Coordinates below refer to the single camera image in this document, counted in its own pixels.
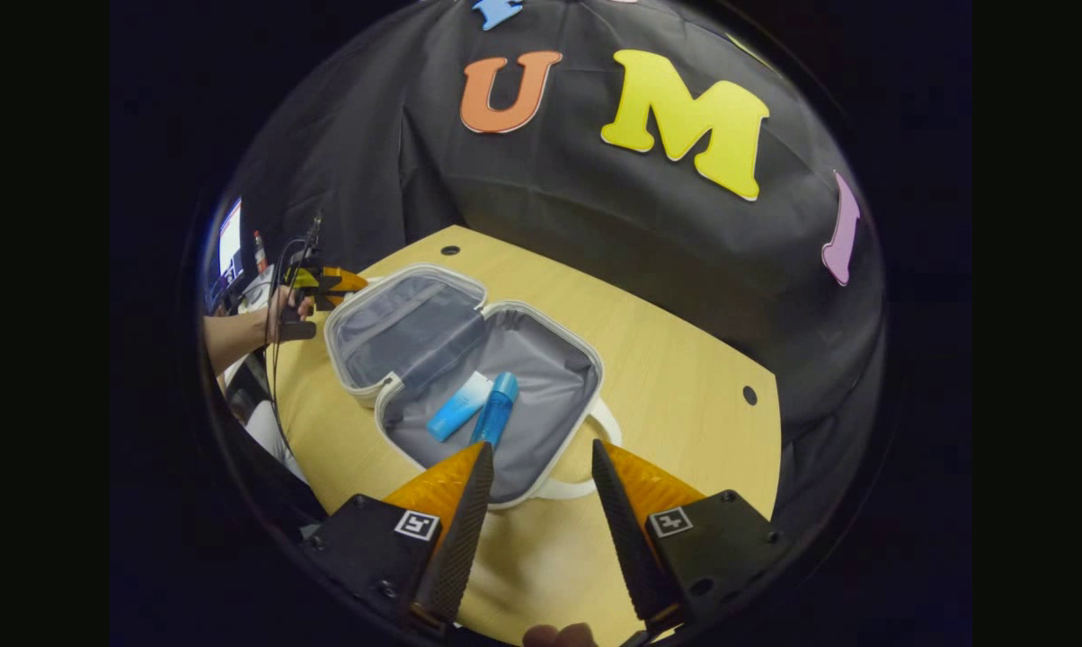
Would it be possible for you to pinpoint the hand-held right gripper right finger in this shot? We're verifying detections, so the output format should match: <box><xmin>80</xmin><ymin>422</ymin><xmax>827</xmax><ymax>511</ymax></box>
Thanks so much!
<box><xmin>590</xmin><ymin>438</ymin><xmax>792</xmax><ymax>632</ymax></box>

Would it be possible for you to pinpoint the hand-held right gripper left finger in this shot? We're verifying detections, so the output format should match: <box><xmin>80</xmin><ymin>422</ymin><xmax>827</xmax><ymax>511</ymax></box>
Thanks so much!
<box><xmin>301</xmin><ymin>439</ymin><xmax>497</xmax><ymax>636</ymax></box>

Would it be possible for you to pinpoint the blue and white tube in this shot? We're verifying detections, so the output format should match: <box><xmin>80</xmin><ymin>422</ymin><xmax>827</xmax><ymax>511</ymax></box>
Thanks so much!
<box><xmin>427</xmin><ymin>371</ymin><xmax>493</xmax><ymax>443</ymax></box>

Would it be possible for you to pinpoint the blue capped bottle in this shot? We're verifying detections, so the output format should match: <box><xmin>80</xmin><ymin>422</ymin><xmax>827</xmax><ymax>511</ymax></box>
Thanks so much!
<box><xmin>469</xmin><ymin>372</ymin><xmax>521</xmax><ymax>450</ymax></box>

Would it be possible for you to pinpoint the white suitcase with grey lining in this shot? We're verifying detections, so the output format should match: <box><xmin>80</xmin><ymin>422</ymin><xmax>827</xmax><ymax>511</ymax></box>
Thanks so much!
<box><xmin>324</xmin><ymin>262</ymin><xmax>624</xmax><ymax>511</ymax></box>

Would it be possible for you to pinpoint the computer monitor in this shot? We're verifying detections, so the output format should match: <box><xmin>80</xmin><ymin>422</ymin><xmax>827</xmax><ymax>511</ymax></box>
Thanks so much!
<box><xmin>216</xmin><ymin>196</ymin><xmax>245</xmax><ymax>284</ymax></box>

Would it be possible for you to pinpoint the person's white clothing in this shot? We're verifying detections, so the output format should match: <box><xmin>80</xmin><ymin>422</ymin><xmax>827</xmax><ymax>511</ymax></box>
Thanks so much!
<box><xmin>243</xmin><ymin>400</ymin><xmax>311</xmax><ymax>487</ymax></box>

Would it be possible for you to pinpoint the black cable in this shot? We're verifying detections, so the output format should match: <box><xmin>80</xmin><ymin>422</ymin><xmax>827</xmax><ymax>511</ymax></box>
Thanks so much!
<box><xmin>265</xmin><ymin>211</ymin><xmax>324</xmax><ymax>432</ymax></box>

